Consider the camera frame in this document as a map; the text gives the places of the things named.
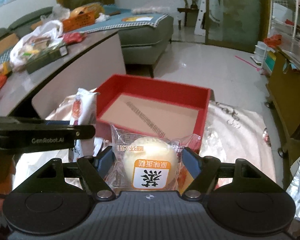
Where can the grey sofa ottoman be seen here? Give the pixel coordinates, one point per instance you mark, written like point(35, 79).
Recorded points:
point(143, 37)

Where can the red storage box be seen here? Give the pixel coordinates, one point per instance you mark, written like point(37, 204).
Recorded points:
point(151, 107)

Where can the dark wooden chair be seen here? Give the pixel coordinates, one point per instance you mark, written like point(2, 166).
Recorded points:
point(191, 2)

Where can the wooden side cabinet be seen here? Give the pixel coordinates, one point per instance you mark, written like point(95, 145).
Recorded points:
point(284, 90)

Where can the dark green flat box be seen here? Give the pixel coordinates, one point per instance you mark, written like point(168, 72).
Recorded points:
point(45, 57)

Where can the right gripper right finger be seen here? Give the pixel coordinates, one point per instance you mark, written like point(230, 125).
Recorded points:
point(204, 172)

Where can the white snack packet with barcode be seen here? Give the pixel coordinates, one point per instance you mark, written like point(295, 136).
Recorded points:
point(83, 113)

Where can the steamed cake snack packet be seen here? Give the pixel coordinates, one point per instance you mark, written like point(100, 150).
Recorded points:
point(146, 163)

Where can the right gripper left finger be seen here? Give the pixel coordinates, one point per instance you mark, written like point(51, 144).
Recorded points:
point(93, 171)

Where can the white wire rack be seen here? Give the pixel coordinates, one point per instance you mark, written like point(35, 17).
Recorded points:
point(284, 16)

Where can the orange plastic basket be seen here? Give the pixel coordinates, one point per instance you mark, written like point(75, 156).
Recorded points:
point(79, 21)

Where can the white plastic bag of snacks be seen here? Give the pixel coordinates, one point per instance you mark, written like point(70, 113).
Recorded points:
point(32, 46)

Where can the floral shiny tablecloth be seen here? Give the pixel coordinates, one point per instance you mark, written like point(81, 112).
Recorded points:
point(230, 133)

